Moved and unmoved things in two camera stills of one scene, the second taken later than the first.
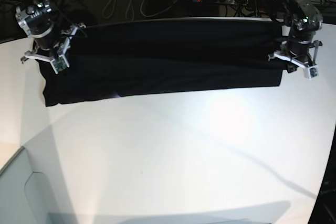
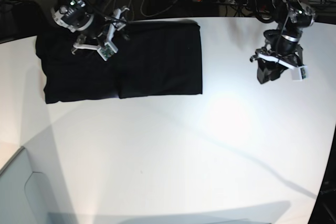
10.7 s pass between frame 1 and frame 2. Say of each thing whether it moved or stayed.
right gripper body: moved
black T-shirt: moved
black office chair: stayed
